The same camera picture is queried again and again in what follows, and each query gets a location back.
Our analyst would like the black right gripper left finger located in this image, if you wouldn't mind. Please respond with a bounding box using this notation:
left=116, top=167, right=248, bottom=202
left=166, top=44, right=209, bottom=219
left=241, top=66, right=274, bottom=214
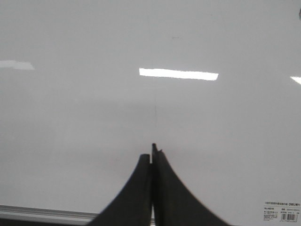
left=88, top=154, right=152, bottom=226

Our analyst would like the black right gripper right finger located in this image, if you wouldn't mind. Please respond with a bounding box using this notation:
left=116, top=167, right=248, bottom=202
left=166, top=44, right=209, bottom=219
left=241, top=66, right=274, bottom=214
left=152, top=143, right=229, bottom=226

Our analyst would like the white product label sticker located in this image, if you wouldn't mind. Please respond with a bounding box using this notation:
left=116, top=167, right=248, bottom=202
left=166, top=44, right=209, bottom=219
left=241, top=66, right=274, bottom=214
left=263, top=202, right=301, bottom=223

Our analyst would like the white whiteboard with aluminium frame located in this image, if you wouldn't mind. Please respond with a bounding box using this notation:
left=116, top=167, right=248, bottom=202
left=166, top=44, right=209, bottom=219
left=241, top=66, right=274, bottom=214
left=0, top=0, right=301, bottom=226

